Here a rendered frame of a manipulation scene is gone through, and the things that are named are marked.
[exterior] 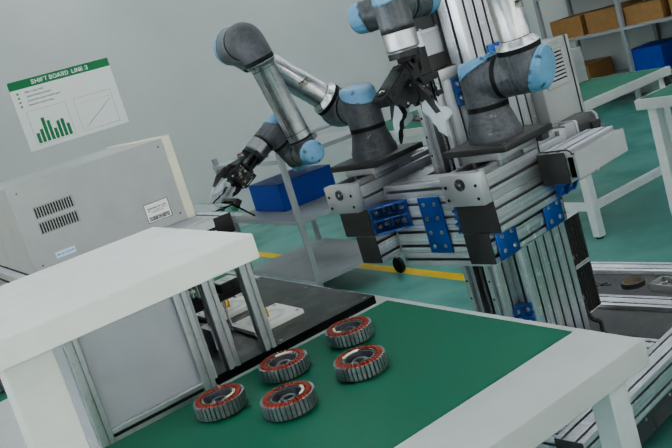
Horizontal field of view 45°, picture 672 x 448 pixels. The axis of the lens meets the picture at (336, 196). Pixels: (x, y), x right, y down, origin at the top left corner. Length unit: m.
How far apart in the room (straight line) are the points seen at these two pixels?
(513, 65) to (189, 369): 1.10
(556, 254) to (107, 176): 1.49
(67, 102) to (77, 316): 6.56
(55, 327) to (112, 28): 6.82
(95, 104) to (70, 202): 5.70
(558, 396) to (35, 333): 0.85
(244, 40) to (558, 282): 1.25
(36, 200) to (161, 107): 5.93
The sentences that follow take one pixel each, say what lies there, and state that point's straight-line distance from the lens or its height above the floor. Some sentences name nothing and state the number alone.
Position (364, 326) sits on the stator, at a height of 0.78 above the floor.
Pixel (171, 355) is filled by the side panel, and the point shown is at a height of 0.86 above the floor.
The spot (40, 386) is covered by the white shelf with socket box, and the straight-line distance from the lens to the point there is 1.06.
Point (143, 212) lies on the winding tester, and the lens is 1.95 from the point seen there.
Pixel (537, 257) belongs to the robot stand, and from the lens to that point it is 2.65.
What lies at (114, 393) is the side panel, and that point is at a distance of 1.84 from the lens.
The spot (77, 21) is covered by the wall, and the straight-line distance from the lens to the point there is 7.66.
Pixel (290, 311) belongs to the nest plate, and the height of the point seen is 0.78.
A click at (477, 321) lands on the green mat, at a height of 0.75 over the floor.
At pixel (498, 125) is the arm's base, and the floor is 1.08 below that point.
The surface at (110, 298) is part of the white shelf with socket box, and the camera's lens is 1.00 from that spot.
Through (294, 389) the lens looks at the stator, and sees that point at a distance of 1.69.
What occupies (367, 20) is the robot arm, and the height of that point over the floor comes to 1.44.
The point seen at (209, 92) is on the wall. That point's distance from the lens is 7.98.
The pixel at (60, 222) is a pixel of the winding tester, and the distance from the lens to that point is 1.90.
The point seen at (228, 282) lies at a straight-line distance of 2.09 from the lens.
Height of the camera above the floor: 1.40
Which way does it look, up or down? 10 degrees down
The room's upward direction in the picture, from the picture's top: 17 degrees counter-clockwise
